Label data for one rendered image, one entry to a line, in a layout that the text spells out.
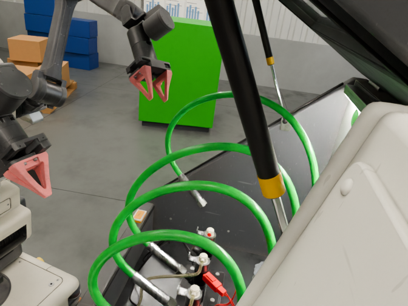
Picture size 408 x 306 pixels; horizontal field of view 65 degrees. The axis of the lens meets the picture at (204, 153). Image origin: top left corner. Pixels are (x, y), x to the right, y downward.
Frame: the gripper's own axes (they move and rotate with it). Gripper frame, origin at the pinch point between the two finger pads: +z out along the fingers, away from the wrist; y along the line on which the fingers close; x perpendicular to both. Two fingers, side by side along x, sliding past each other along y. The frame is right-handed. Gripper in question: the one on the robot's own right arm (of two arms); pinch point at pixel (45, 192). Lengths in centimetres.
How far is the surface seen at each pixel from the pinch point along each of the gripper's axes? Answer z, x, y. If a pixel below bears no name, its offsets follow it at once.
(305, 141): 17.5, 23.6, 38.0
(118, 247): 12.6, -7.7, 18.9
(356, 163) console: 11, -17, 52
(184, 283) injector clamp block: 34.1, 16.8, -1.9
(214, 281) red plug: 31.2, 9.4, 13.5
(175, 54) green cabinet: -81, 304, -120
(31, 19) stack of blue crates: -335, 424, -402
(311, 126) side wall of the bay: 21, 54, 33
